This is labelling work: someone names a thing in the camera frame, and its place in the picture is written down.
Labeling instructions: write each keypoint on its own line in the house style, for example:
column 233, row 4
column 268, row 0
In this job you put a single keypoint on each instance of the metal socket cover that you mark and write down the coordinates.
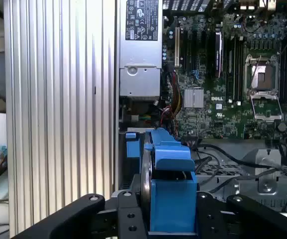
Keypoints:
column 267, row 117

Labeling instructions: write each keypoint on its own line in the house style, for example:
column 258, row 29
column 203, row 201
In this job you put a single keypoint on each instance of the silver finned heatsink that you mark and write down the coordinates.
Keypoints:
column 194, row 98

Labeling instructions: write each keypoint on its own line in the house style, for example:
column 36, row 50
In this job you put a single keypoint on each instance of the black expansion slot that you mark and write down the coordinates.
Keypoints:
column 185, row 49
column 194, row 49

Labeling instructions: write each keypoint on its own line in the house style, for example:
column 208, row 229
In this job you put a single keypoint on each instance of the hard disk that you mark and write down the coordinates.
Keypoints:
column 170, row 201
column 130, row 135

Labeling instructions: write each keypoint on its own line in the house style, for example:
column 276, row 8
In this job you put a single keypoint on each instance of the thin metal locking lever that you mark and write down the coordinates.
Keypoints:
column 257, row 69

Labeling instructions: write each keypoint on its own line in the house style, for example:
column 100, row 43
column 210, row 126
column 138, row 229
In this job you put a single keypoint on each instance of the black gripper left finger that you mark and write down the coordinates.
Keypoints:
column 71, row 219

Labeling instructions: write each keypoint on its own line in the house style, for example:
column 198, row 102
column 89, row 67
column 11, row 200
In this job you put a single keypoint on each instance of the silver power supply unit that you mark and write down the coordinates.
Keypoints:
column 140, row 82

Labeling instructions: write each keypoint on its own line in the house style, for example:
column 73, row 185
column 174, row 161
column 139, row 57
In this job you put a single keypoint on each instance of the white expansion slot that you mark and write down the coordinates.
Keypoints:
column 176, row 47

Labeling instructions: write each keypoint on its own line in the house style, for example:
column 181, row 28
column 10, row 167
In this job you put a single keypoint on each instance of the black RAM slot white clip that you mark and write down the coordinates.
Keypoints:
column 238, row 74
column 229, row 69
column 285, row 74

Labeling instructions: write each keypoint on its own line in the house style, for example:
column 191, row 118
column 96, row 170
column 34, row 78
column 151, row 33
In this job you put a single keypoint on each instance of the grey perforated drive cage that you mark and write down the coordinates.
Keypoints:
column 267, row 184

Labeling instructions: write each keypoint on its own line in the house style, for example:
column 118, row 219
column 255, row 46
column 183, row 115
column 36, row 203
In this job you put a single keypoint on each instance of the green motherboard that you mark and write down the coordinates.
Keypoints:
column 208, row 119

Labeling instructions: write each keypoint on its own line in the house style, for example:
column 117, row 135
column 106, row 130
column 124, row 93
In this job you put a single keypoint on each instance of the grey metal PC case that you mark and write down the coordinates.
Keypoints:
column 116, row 99

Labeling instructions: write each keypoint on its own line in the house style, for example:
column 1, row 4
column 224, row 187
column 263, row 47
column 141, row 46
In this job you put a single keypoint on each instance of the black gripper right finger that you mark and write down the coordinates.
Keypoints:
column 257, row 216

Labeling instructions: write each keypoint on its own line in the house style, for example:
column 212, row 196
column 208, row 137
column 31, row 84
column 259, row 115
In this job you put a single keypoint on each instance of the CPU socket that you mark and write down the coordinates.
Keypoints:
column 263, row 77

